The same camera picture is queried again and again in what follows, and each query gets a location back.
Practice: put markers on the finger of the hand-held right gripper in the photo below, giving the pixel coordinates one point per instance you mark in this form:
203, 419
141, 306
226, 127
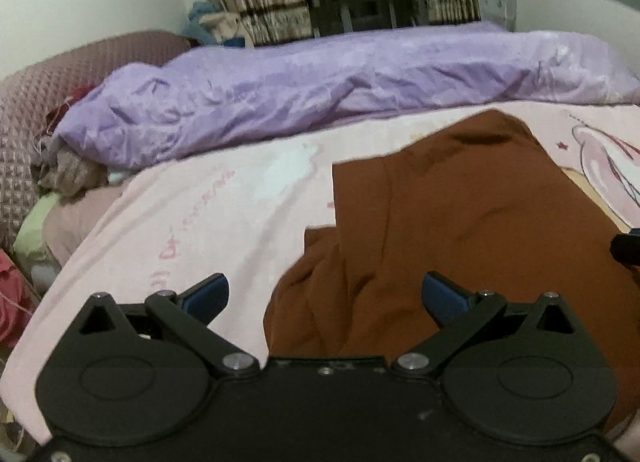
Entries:
627, 248

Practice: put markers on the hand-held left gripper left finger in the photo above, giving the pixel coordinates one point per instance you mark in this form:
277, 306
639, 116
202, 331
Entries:
207, 294

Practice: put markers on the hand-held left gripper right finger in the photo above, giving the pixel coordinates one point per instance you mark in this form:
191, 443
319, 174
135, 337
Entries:
442, 297

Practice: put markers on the brown garment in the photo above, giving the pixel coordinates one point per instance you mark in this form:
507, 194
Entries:
475, 222

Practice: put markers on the pink printed bedsheet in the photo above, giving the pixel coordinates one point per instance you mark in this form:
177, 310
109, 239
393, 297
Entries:
175, 222

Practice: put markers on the dusty pink pillow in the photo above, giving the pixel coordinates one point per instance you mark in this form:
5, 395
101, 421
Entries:
85, 222

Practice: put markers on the light green pillow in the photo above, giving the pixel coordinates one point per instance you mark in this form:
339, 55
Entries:
37, 227

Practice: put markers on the grey-brown crumpled cloth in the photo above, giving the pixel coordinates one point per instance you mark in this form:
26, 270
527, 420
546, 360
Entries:
70, 172

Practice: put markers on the pink red cloth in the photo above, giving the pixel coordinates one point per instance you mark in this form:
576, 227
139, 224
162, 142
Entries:
15, 297

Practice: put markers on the purple duvet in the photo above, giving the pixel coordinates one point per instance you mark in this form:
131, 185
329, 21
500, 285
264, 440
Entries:
300, 82

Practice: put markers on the dark red cloth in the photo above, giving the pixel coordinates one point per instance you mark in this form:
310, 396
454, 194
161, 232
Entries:
70, 105

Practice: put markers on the mauve quilted headboard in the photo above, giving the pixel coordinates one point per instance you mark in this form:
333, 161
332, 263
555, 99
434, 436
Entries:
30, 102

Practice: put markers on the pile of plush toys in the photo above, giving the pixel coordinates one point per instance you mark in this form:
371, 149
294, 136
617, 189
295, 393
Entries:
215, 25

